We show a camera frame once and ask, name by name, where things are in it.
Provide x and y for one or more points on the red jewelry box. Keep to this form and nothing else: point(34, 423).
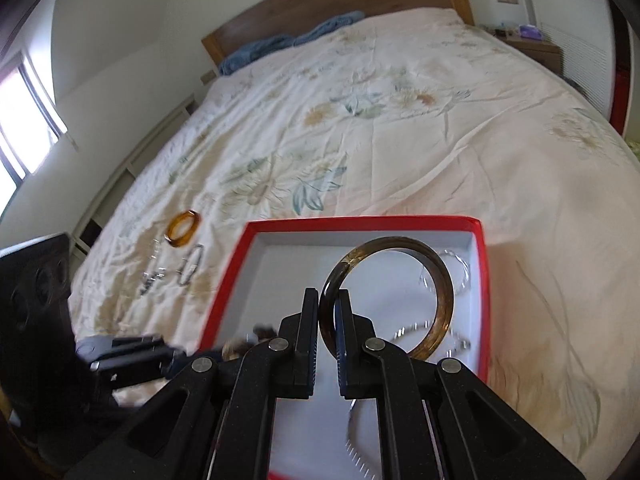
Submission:
point(280, 270)

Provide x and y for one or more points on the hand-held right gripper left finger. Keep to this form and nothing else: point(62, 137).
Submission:
point(312, 327)

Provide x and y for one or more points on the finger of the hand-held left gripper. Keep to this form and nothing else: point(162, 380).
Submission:
point(135, 352)

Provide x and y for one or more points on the purple tissue box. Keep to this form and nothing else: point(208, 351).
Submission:
point(529, 32)

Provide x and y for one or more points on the blue towel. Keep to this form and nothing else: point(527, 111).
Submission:
point(255, 52)
point(327, 27)

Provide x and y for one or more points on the wooden nightstand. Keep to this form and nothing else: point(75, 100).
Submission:
point(537, 52)

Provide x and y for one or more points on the amber bangle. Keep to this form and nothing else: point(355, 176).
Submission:
point(182, 230)

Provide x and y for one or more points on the thin silver bangle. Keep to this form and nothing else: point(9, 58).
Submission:
point(457, 270)

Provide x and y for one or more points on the green cloth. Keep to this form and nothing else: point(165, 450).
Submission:
point(634, 149)

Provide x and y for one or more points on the dark tortoiseshell bangle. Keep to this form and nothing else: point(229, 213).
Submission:
point(442, 285)

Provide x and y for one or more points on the wooden headboard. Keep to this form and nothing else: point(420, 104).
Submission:
point(350, 5)

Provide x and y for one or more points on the white wardrobe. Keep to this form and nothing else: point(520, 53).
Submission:
point(575, 30)

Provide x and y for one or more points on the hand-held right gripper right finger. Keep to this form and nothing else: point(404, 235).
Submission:
point(343, 330)

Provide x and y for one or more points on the low white cabinet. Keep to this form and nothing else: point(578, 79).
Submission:
point(135, 160)

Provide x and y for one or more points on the window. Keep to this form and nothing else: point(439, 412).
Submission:
point(25, 110)

